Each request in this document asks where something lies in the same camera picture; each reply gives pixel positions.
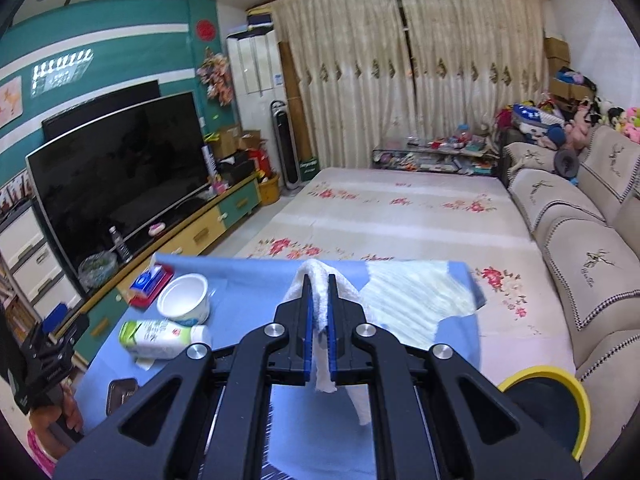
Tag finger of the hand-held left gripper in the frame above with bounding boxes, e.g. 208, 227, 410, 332
42, 302, 68, 336

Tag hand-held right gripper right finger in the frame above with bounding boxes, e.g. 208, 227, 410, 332
325, 274, 583, 480

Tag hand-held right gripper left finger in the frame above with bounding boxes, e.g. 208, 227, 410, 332
52, 274, 316, 480

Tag white paper tissue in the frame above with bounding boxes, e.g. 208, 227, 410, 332
282, 259, 373, 426

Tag brown plastic tray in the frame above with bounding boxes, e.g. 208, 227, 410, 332
106, 379, 138, 416

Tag green white milk bottle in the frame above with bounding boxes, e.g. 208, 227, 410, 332
118, 320, 212, 361

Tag white paper bowl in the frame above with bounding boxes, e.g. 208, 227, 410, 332
156, 274, 211, 330

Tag yellow rimmed dark trash bin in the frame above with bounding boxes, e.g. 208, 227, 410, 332
497, 366, 592, 463

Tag person's left hand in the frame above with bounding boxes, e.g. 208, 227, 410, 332
29, 387, 85, 437

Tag white drawer unit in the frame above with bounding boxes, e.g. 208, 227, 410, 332
0, 200, 83, 321

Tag glass ashtray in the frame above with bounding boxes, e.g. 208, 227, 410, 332
77, 251, 118, 291

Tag blue tablecloth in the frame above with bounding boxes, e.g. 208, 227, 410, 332
75, 254, 488, 433

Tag pink plastic item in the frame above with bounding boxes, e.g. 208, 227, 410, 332
25, 430, 57, 478

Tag clear water bottle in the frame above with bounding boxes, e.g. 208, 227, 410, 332
109, 226, 132, 263

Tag blue tissue pack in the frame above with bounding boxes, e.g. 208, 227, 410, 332
130, 265, 166, 298

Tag blue tissue packet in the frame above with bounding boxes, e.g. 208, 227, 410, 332
128, 267, 176, 308

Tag floral cream bed sheet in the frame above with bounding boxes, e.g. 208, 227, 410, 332
235, 167, 578, 391

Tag yellow basket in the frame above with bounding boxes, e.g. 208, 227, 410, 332
257, 172, 281, 206

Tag large curved television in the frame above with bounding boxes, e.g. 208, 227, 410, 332
25, 91, 211, 276

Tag red gift box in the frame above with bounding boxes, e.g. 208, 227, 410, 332
247, 147, 273, 178

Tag black bag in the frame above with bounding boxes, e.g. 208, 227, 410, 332
220, 152, 253, 186

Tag black tower fan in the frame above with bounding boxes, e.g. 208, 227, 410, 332
270, 100, 303, 192

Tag glass coffee table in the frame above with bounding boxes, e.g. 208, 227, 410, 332
371, 135, 501, 177

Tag tall brown cardboard panel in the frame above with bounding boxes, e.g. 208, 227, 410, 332
277, 40, 313, 161

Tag beige sofa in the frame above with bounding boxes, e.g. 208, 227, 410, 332
500, 125, 640, 461

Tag beige embroidered curtain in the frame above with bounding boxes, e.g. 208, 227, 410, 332
272, 0, 411, 171
395, 0, 546, 156

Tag grey neck pillow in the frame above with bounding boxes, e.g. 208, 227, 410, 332
555, 145, 581, 178

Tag blue white patterned bag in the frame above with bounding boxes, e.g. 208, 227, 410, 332
510, 102, 566, 133

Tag stacked flat boxes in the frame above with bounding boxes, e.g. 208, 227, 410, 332
246, 5, 276, 36

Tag stacked cardboard boxes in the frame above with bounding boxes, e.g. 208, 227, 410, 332
542, 37, 596, 111

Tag pile of plush toys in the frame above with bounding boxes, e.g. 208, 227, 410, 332
565, 95, 640, 146

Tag pink wall picture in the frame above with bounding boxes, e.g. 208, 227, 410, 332
0, 76, 24, 126

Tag flower wall hanging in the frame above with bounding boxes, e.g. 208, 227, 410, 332
196, 47, 233, 108

